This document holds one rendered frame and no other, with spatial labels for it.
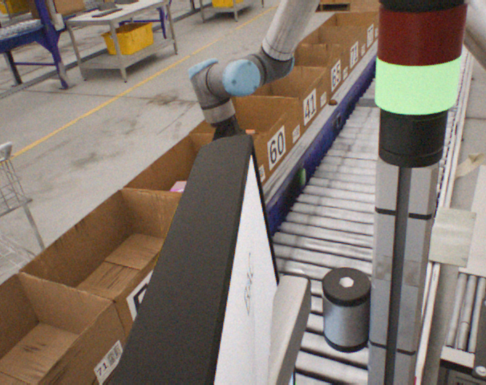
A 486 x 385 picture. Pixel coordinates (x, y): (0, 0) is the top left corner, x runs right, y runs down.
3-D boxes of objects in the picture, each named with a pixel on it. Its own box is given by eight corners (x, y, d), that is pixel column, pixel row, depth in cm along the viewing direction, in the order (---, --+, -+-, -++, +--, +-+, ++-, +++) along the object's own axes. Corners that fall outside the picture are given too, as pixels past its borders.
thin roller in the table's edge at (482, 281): (477, 353, 111) (487, 278, 131) (467, 350, 111) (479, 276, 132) (475, 358, 112) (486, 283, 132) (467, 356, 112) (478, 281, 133)
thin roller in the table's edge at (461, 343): (465, 350, 112) (477, 276, 132) (456, 347, 113) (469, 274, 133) (464, 355, 113) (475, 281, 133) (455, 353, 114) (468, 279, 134)
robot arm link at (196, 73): (198, 66, 122) (178, 69, 130) (214, 110, 127) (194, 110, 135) (224, 54, 127) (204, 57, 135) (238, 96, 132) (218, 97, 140)
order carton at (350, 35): (348, 75, 252) (349, 44, 244) (297, 74, 265) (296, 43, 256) (365, 54, 282) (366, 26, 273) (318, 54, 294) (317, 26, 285)
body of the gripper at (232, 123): (252, 146, 142) (239, 110, 137) (240, 159, 136) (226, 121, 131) (231, 149, 146) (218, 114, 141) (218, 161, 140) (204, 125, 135)
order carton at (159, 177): (217, 245, 132) (203, 194, 124) (137, 234, 146) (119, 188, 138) (270, 177, 162) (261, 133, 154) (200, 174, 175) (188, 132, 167)
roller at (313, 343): (407, 386, 111) (409, 372, 108) (216, 330, 132) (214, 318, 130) (411, 369, 115) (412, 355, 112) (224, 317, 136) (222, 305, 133)
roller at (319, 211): (435, 241, 155) (435, 228, 152) (288, 216, 176) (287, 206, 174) (436, 233, 158) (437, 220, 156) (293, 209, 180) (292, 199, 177)
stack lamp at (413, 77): (451, 116, 28) (466, 11, 25) (367, 111, 30) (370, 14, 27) (458, 88, 32) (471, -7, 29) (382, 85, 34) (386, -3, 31)
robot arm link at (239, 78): (262, 52, 119) (232, 56, 129) (228, 63, 113) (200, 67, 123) (270, 87, 123) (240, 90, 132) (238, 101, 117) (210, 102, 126)
